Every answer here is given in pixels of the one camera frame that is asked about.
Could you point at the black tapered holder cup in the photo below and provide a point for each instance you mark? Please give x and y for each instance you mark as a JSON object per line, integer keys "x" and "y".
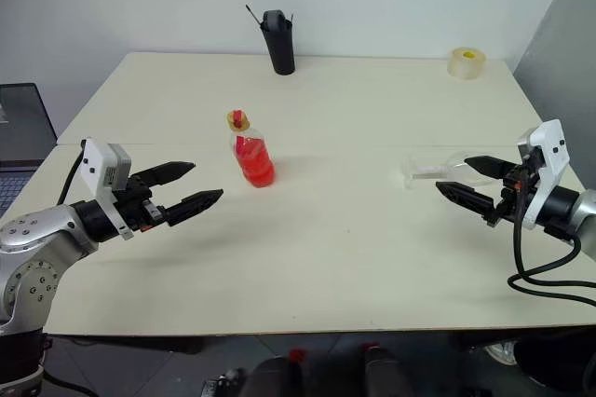
{"x": 281, "y": 50}

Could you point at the bottle with red liquid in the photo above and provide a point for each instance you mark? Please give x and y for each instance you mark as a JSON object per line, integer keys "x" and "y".
{"x": 253, "y": 164}

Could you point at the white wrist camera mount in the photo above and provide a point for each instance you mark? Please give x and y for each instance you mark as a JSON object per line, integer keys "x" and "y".
{"x": 551, "y": 150}
{"x": 98, "y": 164}

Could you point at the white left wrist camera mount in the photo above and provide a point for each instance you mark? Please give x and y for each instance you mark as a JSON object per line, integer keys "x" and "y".
{"x": 98, "y": 164}

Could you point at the yellow bottle cap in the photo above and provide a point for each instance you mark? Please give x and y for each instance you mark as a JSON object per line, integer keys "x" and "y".
{"x": 237, "y": 119}

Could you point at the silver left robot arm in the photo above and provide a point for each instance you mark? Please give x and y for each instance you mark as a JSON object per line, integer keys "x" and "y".
{"x": 32, "y": 248}

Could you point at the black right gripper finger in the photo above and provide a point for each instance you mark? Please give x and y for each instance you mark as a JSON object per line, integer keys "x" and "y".
{"x": 470, "y": 199}
{"x": 493, "y": 168}

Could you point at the dark grey laptop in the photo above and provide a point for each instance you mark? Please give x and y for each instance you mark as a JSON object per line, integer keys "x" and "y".
{"x": 21, "y": 136}

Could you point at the large dark rounded shape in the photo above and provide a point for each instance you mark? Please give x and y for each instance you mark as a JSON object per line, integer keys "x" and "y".
{"x": 554, "y": 364}

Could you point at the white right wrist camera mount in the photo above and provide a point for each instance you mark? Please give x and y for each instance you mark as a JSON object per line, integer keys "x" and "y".
{"x": 551, "y": 150}

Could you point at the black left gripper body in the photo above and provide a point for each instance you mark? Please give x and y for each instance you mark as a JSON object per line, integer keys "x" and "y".
{"x": 137, "y": 208}

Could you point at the thin black stick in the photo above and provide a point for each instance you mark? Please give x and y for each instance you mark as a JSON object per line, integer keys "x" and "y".
{"x": 253, "y": 14}

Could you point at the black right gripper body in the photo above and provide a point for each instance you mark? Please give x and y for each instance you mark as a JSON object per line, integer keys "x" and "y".
{"x": 514, "y": 187}

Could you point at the clear wine glass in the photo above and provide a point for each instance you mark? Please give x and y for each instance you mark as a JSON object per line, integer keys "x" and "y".
{"x": 454, "y": 166}

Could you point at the translucent tape roll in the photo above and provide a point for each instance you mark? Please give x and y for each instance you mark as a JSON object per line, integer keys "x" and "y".
{"x": 465, "y": 66}

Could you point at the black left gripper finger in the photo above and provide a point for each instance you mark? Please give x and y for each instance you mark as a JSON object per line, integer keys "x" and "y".
{"x": 167, "y": 172}
{"x": 193, "y": 208}

